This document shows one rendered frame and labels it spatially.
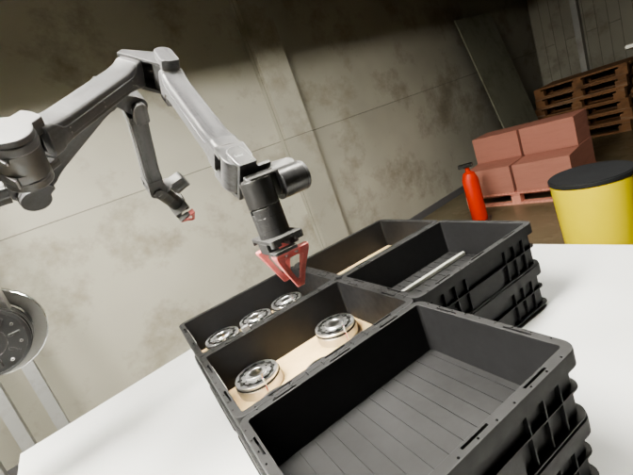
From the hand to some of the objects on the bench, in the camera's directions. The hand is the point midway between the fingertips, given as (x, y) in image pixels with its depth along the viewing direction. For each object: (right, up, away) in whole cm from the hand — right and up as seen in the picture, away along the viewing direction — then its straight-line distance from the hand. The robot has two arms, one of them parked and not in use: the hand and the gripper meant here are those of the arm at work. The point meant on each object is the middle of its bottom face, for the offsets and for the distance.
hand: (292, 278), depth 72 cm
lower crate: (+42, -17, +31) cm, 55 cm away
